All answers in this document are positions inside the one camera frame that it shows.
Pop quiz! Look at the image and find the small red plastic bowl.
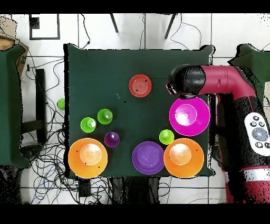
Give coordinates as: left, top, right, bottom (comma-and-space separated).
128, 74, 152, 98

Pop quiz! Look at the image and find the purple plastic bowl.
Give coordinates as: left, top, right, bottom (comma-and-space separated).
132, 141, 165, 175

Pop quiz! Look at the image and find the green plastic cup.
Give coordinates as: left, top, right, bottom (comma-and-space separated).
80, 117, 97, 134
97, 108, 113, 125
159, 129, 175, 145

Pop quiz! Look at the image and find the large orange plastic bowl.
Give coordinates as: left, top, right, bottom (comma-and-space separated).
163, 138, 205, 179
67, 137, 109, 180

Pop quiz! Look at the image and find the large pink plastic bowl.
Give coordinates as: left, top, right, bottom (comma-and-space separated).
169, 96, 211, 137

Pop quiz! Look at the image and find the black stand bar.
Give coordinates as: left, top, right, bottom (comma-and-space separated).
208, 95, 217, 146
21, 68, 47, 144

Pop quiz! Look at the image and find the black tripod leg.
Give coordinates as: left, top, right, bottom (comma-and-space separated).
109, 13, 119, 34
164, 13, 178, 40

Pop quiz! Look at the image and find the dark green table cloth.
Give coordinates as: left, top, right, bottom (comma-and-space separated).
63, 43, 216, 178

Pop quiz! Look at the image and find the purple plastic cup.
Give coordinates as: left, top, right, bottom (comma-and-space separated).
104, 132, 120, 148

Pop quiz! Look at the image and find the green side table cloth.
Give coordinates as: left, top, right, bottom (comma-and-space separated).
0, 45, 31, 170
227, 43, 270, 106

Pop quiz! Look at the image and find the black floor power box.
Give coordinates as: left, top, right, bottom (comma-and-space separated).
78, 178, 92, 197

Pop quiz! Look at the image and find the brown cardboard box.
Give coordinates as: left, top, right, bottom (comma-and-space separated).
0, 16, 30, 77

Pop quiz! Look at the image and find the thin black cable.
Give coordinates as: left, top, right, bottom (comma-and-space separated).
169, 13, 203, 51
79, 13, 91, 50

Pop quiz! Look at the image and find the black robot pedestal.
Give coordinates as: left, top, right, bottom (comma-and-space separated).
109, 176, 161, 204

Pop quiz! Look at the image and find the tangle of floor cables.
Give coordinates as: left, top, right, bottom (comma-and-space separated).
20, 57, 72, 204

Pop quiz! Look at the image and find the black square floor frame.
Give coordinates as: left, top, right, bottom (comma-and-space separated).
28, 13, 61, 41

